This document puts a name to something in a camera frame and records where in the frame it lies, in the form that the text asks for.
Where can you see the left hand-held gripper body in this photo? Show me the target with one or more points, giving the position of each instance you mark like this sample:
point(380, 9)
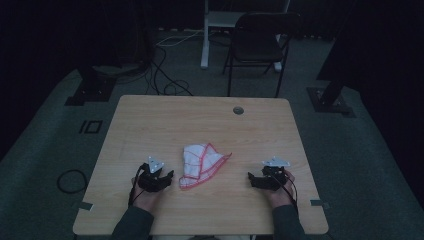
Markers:
point(151, 176)

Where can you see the person's left hand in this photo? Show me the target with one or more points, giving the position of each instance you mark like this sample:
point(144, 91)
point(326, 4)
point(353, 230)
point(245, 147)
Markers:
point(146, 198)

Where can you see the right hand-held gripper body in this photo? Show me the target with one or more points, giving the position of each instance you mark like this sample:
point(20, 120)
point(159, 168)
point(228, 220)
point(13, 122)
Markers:
point(275, 173)

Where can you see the black stand with base plate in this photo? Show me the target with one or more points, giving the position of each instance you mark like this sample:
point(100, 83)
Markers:
point(330, 100)
point(91, 88)

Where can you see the black folding chair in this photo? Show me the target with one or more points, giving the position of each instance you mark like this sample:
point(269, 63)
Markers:
point(256, 46)

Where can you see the grey tape strip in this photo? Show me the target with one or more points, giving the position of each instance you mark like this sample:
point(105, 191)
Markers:
point(318, 203)

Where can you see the person's right hand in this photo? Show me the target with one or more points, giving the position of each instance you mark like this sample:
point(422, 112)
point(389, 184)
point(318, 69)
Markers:
point(281, 196)

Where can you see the white cloth with red grid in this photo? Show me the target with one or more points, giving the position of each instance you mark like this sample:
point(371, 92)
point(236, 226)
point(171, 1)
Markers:
point(203, 161)

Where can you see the white desk frame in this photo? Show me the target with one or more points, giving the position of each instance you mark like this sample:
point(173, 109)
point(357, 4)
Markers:
point(208, 33)

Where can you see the grey round table grommet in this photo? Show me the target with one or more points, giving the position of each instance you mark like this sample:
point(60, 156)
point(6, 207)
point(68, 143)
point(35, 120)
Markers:
point(238, 110)

